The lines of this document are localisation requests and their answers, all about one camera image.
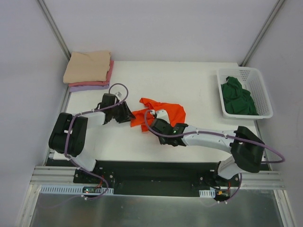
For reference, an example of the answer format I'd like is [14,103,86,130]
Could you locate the orange t-shirt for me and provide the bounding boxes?
[130,98,186,132]

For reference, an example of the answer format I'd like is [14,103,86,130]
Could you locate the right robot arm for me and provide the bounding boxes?
[150,119,264,187]

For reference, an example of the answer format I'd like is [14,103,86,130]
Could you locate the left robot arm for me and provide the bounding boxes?
[48,93,135,184]

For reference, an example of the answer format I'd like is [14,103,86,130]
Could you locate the pink folded t-shirt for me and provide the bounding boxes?
[68,60,114,87]

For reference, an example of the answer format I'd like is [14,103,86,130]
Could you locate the lavender folded t-shirt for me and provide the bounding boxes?
[68,81,110,92]

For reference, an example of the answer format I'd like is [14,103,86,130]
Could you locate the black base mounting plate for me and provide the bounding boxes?
[73,161,240,197]

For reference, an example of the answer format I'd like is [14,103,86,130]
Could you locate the beige folded t-shirt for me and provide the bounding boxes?
[63,50,111,84]

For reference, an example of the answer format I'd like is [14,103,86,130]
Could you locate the green t-shirt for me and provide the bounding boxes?
[221,77,258,115]

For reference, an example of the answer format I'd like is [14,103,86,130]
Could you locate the white perforated plastic basket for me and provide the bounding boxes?
[217,67,273,120]

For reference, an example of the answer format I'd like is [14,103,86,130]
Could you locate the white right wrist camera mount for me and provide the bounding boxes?
[150,109,170,124]

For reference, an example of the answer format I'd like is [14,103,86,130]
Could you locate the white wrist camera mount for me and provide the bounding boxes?
[115,92,122,102]
[150,109,170,124]

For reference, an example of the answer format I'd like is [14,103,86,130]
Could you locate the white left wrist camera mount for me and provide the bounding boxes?
[115,92,122,102]

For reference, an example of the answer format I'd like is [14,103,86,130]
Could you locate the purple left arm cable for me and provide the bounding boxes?
[63,83,130,201]

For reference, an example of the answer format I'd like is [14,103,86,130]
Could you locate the right white cable duct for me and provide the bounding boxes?
[199,189,215,198]

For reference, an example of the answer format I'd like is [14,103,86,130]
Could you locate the white cable duct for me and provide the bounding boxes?
[199,189,215,198]
[40,185,114,196]

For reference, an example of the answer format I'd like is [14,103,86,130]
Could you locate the right aluminium frame post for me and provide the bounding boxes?
[239,0,287,67]

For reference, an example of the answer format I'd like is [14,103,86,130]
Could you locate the aluminium frame post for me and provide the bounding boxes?
[239,0,287,67]
[36,0,71,60]

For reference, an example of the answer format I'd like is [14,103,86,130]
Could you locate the left aluminium frame post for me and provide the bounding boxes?
[36,0,71,60]

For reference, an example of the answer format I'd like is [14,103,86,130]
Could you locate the left white cable duct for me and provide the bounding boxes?
[40,185,114,196]

